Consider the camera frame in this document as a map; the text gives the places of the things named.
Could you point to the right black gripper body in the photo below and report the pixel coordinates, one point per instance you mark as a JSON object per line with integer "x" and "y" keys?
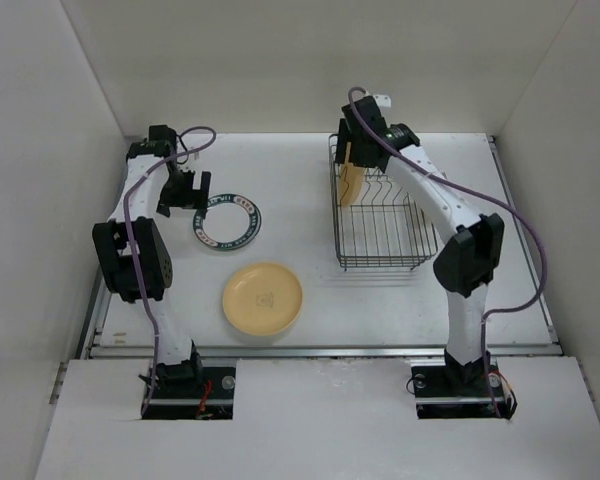
{"x": 356, "y": 154}

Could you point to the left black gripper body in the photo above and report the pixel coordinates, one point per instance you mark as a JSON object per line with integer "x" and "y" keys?
{"x": 178, "y": 191}

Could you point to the tan wooden plate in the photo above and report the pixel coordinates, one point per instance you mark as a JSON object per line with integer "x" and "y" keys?
{"x": 351, "y": 179}

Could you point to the green rimmed lettered plate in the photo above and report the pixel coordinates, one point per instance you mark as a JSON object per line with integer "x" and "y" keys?
{"x": 230, "y": 223}

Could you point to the tan rimmed patterned plate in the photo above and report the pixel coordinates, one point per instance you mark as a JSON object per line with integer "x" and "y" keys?
{"x": 263, "y": 299}

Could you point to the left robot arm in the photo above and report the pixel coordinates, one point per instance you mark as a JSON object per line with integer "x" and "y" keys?
{"x": 134, "y": 259}

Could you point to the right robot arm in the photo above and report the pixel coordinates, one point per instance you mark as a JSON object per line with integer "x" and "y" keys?
{"x": 472, "y": 240}

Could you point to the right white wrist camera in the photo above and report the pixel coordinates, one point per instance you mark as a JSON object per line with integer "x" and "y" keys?
{"x": 382, "y": 100}

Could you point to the black wire dish rack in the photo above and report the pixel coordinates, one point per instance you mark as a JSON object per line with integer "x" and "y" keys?
{"x": 383, "y": 227}

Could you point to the aluminium right rail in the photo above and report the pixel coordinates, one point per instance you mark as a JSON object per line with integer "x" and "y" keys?
{"x": 526, "y": 243}

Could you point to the aluminium front rail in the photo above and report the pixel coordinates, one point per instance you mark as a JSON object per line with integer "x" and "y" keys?
{"x": 514, "y": 350}

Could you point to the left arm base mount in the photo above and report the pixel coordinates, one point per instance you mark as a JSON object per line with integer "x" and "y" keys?
{"x": 208, "y": 399}

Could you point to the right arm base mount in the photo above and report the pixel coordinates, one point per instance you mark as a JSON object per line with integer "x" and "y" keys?
{"x": 437, "y": 398}

